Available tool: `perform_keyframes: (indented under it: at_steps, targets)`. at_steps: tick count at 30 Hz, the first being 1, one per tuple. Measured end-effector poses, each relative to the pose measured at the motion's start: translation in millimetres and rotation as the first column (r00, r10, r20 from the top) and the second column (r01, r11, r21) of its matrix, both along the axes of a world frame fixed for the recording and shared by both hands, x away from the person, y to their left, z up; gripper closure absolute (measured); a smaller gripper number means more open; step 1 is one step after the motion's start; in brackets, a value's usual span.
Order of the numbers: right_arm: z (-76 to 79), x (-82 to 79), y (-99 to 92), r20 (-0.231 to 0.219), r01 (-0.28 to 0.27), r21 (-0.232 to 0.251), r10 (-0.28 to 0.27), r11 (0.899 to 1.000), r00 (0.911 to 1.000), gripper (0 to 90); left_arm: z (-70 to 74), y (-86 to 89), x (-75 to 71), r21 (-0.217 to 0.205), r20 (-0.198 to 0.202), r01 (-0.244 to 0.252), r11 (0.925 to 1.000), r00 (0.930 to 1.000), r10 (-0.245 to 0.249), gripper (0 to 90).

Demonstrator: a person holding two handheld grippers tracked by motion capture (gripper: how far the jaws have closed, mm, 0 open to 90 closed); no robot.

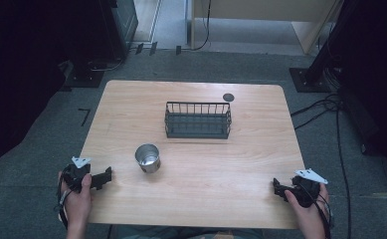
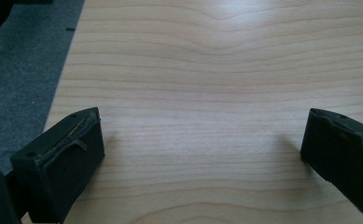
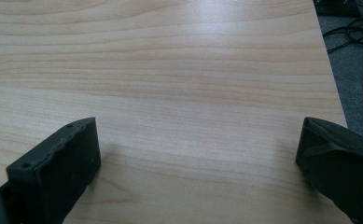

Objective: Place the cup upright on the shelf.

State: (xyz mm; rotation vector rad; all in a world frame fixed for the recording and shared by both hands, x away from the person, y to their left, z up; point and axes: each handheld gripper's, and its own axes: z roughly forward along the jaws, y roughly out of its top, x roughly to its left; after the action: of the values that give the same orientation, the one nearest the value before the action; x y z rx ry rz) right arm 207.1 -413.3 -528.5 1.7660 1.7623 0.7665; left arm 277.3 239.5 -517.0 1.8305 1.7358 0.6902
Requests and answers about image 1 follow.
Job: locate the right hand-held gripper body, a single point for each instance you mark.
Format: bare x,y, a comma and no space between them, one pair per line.
308,191

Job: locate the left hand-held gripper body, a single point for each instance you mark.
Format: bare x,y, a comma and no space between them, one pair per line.
75,173

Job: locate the person's right hand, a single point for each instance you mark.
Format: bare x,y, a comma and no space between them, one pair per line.
308,217

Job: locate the person's left hand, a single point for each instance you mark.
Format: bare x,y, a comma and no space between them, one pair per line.
78,205

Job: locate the silver metal cup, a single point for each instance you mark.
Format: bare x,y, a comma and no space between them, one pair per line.
148,158

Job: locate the dark round disc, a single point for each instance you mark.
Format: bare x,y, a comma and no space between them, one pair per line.
228,97

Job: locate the small black floor tape strip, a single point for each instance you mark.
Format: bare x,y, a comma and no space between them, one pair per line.
153,48
139,48

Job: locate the dark cabinet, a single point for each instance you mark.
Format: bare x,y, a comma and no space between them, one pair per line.
123,26

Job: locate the black metal stand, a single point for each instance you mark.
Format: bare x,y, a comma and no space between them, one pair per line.
327,40

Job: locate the light wooden furniture panel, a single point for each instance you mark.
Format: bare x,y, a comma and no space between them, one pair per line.
267,8

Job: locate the black stand base plate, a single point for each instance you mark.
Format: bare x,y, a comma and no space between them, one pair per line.
83,78

